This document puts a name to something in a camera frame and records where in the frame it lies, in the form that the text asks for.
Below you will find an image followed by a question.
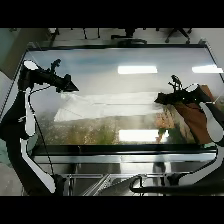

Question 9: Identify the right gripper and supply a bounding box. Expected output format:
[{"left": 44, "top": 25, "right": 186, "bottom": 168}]
[{"left": 154, "top": 92, "right": 178, "bottom": 105}]

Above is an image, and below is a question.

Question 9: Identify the silver frame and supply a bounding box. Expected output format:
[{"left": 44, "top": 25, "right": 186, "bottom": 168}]
[{"left": 30, "top": 151, "right": 221, "bottom": 197}]

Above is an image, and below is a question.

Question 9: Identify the black office chair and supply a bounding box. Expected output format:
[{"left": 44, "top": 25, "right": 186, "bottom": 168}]
[
  {"left": 164, "top": 27, "right": 194, "bottom": 45},
  {"left": 110, "top": 27, "right": 148, "bottom": 45}
]

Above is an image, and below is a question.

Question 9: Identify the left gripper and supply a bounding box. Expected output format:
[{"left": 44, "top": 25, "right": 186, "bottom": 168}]
[{"left": 53, "top": 74, "right": 80, "bottom": 94}]

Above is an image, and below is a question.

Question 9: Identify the brown garment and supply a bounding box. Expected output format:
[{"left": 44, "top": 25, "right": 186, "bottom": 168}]
[{"left": 165, "top": 84, "right": 217, "bottom": 145}]

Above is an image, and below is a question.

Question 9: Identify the black cable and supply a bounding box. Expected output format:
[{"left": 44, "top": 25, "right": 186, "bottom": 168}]
[
  {"left": 25, "top": 84, "right": 56, "bottom": 176},
  {"left": 128, "top": 175, "right": 224, "bottom": 197}
]

